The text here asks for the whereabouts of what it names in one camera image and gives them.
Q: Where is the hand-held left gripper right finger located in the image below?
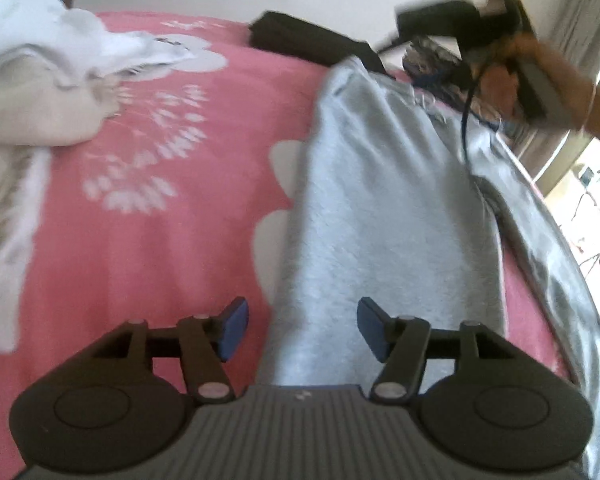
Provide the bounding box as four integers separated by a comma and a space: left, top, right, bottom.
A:
356, 296, 521, 405

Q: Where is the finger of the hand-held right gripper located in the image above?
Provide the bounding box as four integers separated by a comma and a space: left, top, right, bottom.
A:
395, 0, 437, 42

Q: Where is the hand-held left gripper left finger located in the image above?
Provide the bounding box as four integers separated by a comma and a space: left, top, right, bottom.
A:
90, 296, 251, 405

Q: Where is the person's right hand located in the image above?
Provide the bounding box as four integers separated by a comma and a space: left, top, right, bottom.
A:
480, 37, 598, 128

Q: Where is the plaid folded shirt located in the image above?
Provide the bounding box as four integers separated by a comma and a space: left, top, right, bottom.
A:
402, 35, 481, 91

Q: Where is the pink floral blanket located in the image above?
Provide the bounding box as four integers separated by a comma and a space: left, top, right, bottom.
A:
0, 10, 581, 480

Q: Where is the black folded garment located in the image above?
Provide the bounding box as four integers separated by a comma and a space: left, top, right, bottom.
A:
249, 10, 388, 76

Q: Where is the checked white cloth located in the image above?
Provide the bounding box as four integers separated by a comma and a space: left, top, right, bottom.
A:
0, 147, 53, 353

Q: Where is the beige garment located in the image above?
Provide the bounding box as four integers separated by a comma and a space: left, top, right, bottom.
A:
0, 47, 121, 148

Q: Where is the white garment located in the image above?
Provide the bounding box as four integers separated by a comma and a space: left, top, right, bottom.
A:
0, 0, 201, 86

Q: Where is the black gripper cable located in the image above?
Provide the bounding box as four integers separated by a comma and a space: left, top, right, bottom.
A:
461, 55, 486, 176

